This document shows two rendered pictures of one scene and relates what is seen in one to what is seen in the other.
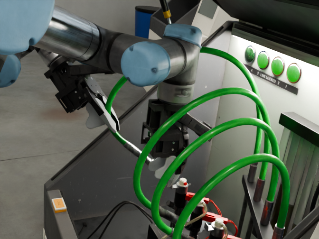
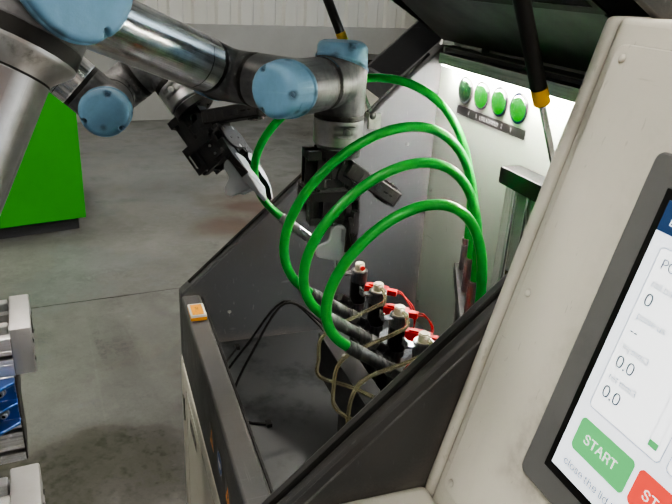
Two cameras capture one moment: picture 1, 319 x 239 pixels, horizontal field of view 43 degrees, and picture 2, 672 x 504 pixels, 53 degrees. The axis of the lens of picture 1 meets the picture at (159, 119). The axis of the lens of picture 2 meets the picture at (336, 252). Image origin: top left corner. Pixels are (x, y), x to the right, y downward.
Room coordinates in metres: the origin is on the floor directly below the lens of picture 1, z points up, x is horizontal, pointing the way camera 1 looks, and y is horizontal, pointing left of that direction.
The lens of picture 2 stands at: (-0.19, -0.14, 1.57)
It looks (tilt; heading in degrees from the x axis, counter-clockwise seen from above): 23 degrees down; 6
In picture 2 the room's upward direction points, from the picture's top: 3 degrees clockwise
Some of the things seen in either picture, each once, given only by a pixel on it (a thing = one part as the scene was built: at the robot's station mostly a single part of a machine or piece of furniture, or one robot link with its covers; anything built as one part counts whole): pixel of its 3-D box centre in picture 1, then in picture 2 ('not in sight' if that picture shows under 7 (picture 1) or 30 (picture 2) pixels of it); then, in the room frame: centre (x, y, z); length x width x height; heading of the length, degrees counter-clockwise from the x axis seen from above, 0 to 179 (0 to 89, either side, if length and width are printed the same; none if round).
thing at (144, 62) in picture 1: (145, 59); (288, 85); (0.72, 0.04, 1.43); 0.11 x 0.11 x 0.08; 62
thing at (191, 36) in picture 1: (179, 53); (339, 80); (0.80, -0.02, 1.43); 0.09 x 0.08 x 0.11; 152
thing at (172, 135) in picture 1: (167, 126); (330, 184); (0.80, -0.02, 1.27); 0.09 x 0.08 x 0.12; 117
